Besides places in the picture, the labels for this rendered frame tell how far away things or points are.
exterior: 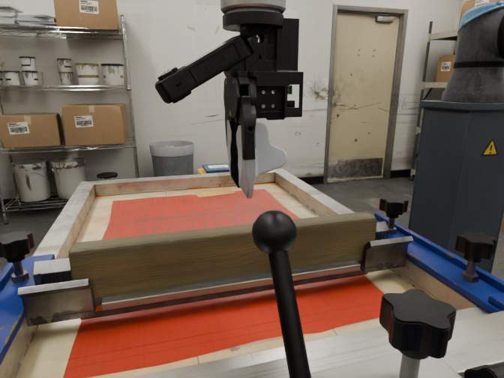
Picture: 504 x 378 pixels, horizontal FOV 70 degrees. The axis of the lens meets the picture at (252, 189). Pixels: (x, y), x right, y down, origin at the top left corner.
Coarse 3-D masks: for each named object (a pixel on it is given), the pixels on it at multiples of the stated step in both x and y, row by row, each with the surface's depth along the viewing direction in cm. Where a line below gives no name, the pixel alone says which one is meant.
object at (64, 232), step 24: (96, 192) 95; (120, 192) 97; (144, 192) 99; (288, 192) 99; (312, 192) 87; (72, 216) 71; (48, 240) 60; (72, 240) 65; (408, 264) 54; (432, 288) 49; (480, 312) 41; (24, 336) 40; (336, 336) 37; (360, 336) 37; (384, 336) 37; (216, 360) 34; (240, 360) 34; (264, 360) 34
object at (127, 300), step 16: (304, 272) 49; (320, 272) 50; (336, 272) 50; (176, 288) 45; (192, 288) 45; (208, 288) 45; (224, 288) 46; (240, 288) 47; (112, 304) 42; (128, 304) 43
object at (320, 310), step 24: (240, 192) 100; (264, 192) 100; (312, 288) 52; (336, 288) 52; (360, 288) 52; (264, 312) 47; (312, 312) 47; (336, 312) 47; (360, 312) 47; (264, 336) 42
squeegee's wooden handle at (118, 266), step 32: (320, 224) 49; (352, 224) 50; (96, 256) 42; (128, 256) 43; (160, 256) 44; (192, 256) 45; (224, 256) 46; (256, 256) 48; (320, 256) 50; (352, 256) 52; (96, 288) 43; (128, 288) 44; (160, 288) 45
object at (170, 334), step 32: (128, 224) 76; (96, 320) 45; (128, 320) 45; (160, 320) 45; (192, 320) 45; (224, 320) 45; (96, 352) 40; (128, 352) 40; (160, 352) 40; (192, 352) 40
